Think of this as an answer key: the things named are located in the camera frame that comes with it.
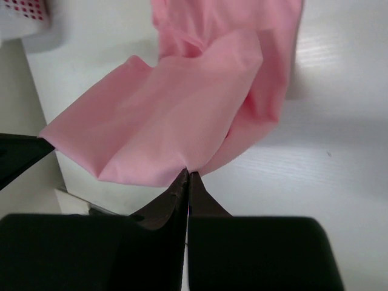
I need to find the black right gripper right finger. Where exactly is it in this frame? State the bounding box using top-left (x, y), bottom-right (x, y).
top-left (188, 173), bottom-right (344, 290)

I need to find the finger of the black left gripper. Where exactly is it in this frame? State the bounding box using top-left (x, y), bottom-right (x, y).
top-left (1, 133), bottom-right (55, 190)

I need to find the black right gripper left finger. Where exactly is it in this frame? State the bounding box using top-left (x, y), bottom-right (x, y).
top-left (1, 170), bottom-right (189, 290)

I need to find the pink t shirt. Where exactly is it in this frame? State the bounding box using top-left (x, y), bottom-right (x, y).
top-left (40, 1), bottom-right (303, 187)

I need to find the white plastic laundry basket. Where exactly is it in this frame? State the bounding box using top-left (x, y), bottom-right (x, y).
top-left (1, 1), bottom-right (67, 53)

